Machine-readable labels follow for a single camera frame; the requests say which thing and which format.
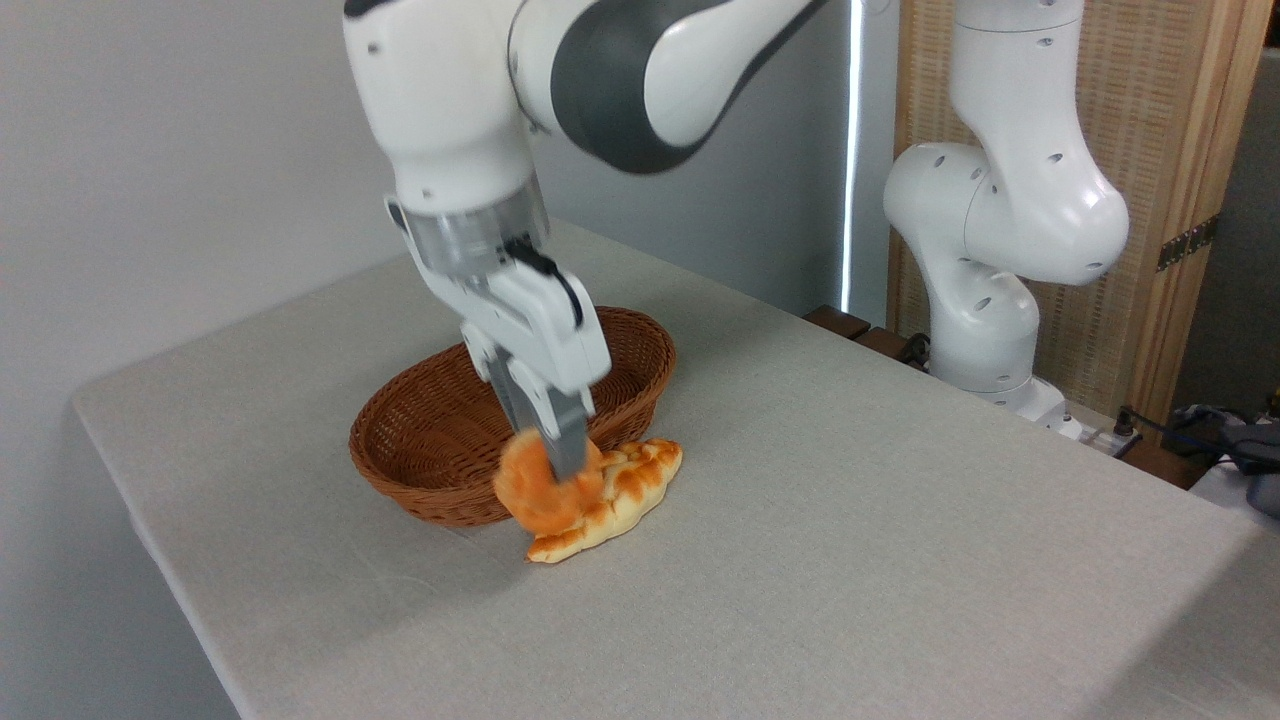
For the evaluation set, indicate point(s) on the wooden woven folding screen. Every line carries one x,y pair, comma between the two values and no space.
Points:
1160,110

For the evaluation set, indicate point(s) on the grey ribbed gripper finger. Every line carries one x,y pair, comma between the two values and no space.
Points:
505,385
562,430

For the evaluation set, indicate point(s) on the long braided bread loaf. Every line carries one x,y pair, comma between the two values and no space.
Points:
640,480

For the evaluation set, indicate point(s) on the dark grey bag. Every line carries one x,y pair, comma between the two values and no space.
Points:
1245,450

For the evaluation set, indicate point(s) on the round orange knotted bread roll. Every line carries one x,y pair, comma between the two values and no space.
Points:
530,495

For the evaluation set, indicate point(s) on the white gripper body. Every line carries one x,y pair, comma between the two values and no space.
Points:
540,325

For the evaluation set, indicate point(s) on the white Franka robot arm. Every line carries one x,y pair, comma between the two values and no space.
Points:
450,100

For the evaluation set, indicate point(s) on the grey tablecloth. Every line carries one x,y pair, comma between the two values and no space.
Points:
850,540

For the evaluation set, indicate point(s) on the white power strip with plug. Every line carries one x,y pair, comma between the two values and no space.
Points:
1112,438

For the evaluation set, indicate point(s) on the dark metal screen hinge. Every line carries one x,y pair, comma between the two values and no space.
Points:
1188,243

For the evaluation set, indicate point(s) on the dark brown wooden block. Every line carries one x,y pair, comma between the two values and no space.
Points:
838,321
885,343

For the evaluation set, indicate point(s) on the brown oval wicker basket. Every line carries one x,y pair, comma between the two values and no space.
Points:
420,440

